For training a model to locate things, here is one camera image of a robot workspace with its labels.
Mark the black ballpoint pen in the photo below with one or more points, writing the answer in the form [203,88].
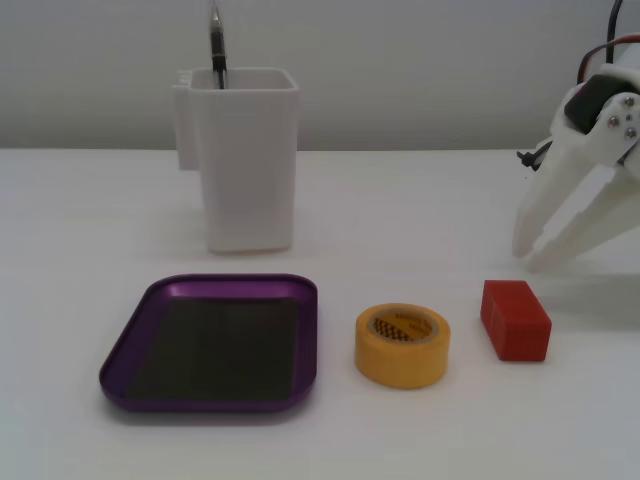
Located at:
[217,47]

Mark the red rectangular block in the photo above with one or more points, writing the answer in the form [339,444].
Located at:
[520,330]

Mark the purple metal tray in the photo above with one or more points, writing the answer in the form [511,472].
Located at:
[220,345]

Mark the black zip tie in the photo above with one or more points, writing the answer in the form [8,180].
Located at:
[531,159]

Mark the yellow masking tape roll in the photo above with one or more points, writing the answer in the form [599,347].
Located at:
[400,367]

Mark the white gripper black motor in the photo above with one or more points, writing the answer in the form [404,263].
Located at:
[575,150]

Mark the white square pen holder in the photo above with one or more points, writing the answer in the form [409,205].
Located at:
[247,170]

